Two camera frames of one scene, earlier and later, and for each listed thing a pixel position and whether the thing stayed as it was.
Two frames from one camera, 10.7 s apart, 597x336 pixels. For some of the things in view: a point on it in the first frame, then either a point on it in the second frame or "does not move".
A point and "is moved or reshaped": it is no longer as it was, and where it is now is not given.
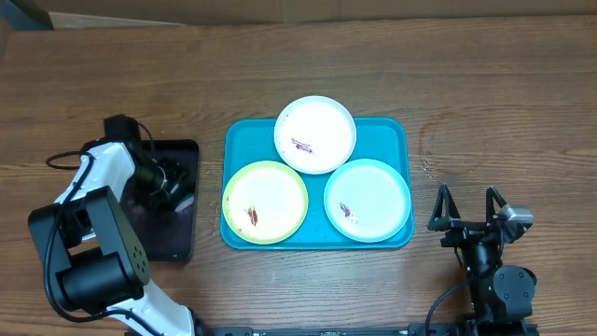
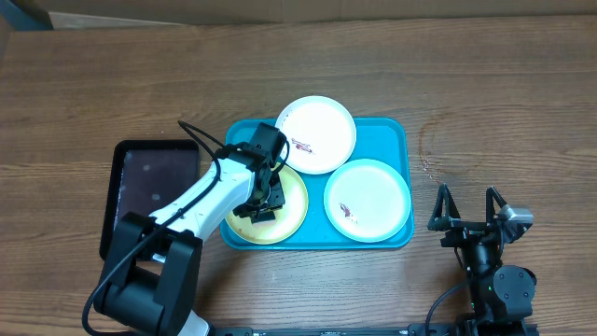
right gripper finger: x=491 y=194 does not move
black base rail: x=424 y=329 does not move
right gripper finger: x=445 y=211 does not move
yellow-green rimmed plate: x=265 y=203 does not move
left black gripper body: x=155 y=182 -> x=271 y=199
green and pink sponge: x=186 y=202 is moved or reshaped
